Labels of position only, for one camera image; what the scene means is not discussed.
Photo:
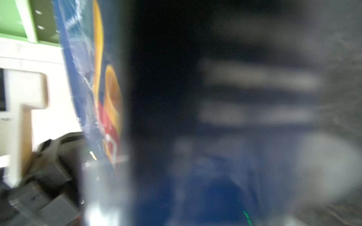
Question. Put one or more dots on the green two-tier shelf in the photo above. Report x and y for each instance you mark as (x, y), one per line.
(29, 21)

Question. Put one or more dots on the blue Barilla pasta bag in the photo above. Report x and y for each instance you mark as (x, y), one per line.
(197, 113)

